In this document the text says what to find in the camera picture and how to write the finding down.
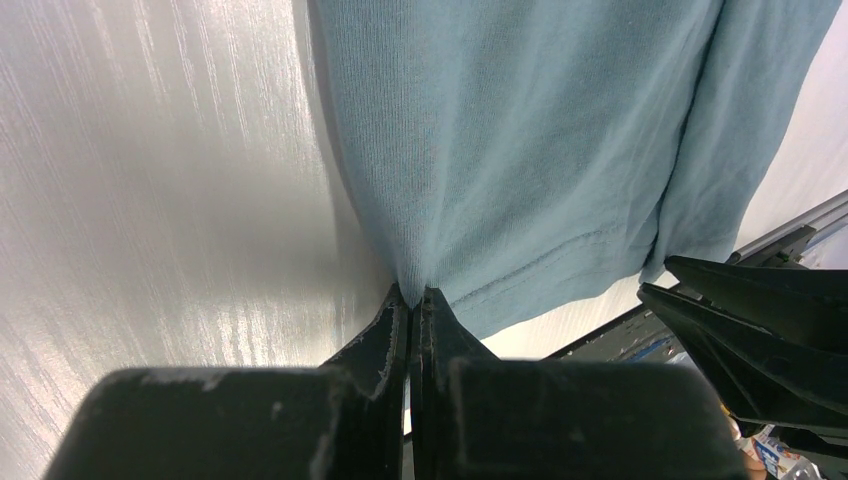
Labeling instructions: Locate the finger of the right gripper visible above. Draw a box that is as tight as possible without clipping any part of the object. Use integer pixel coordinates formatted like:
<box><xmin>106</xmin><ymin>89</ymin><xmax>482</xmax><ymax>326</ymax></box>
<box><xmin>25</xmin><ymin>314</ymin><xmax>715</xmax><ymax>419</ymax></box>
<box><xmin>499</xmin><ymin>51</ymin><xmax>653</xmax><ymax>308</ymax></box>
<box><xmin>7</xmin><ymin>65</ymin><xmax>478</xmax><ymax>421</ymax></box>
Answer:
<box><xmin>665</xmin><ymin>256</ymin><xmax>847</xmax><ymax>352</ymax></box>
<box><xmin>638</xmin><ymin>284</ymin><xmax>847</xmax><ymax>438</ymax></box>

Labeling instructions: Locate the aluminium front rail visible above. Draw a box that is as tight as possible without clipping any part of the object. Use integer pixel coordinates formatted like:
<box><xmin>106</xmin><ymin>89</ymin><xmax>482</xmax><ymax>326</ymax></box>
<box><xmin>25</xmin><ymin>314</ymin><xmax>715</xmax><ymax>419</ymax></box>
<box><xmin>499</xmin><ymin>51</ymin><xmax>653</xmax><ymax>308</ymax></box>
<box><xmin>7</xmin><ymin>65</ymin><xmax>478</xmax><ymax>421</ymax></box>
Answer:
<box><xmin>726</xmin><ymin>190</ymin><xmax>847</xmax><ymax>268</ymax></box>

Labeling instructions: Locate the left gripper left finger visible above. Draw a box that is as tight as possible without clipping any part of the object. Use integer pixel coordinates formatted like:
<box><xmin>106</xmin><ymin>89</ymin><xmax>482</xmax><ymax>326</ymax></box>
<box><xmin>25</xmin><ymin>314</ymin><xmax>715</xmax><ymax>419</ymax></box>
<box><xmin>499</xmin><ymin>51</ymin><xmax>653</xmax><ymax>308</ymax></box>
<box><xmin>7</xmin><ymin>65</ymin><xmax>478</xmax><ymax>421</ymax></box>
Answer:
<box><xmin>46</xmin><ymin>287</ymin><xmax>409</xmax><ymax>479</ymax></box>

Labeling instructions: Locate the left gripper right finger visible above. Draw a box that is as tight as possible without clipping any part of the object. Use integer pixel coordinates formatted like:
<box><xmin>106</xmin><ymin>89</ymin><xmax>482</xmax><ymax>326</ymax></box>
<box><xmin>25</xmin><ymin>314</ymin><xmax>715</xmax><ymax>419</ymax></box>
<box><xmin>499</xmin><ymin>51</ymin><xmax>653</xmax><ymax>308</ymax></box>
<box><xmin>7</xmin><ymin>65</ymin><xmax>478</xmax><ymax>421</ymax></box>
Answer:
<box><xmin>410</xmin><ymin>289</ymin><xmax>747</xmax><ymax>479</ymax></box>

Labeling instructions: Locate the blue-grey polo t-shirt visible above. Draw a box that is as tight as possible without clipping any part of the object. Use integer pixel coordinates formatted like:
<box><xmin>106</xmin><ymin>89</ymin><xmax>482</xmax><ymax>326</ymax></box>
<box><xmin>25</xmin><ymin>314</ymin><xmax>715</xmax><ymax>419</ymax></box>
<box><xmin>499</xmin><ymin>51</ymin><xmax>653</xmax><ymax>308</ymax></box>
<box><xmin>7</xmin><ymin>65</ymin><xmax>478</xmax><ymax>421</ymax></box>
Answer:
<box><xmin>310</xmin><ymin>1</ymin><xmax>840</xmax><ymax>338</ymax></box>

